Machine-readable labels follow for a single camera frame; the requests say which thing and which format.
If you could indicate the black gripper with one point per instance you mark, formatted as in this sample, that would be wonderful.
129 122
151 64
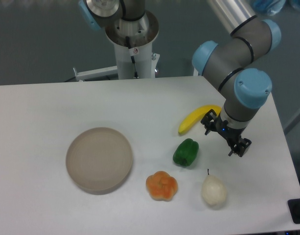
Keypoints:
232 135

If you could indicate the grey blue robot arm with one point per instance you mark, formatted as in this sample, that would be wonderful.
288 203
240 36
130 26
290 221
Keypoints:
226 68

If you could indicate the yellow banana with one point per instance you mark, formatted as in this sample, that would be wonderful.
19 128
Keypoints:
195 116

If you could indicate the green bell pepper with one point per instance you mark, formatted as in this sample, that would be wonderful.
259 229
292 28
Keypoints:
186 152

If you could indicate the white pear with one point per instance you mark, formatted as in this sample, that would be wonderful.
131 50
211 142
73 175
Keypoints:
213 192

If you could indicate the orange braided bread roll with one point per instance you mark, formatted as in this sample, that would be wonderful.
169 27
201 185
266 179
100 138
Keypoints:
161 186

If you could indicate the black device at table edge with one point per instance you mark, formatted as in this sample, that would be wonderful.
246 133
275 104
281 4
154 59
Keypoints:
294 208

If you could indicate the beige round plate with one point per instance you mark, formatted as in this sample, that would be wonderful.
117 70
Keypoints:
99 160

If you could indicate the blue plastic bag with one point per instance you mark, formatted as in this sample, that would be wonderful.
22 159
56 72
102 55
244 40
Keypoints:
267 7

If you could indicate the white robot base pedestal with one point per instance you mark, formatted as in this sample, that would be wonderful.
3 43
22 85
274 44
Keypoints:
132 42

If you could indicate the white metal mounting bracket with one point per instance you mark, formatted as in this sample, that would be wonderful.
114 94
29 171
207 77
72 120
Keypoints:
95 75

